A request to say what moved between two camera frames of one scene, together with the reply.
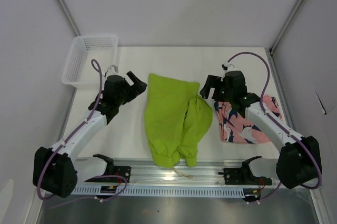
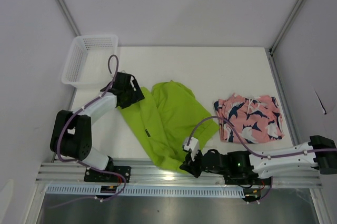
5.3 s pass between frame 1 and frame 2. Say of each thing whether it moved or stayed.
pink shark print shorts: stayed
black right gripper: moved
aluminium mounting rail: stayed
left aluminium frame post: stayed
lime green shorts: moved
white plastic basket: stayed
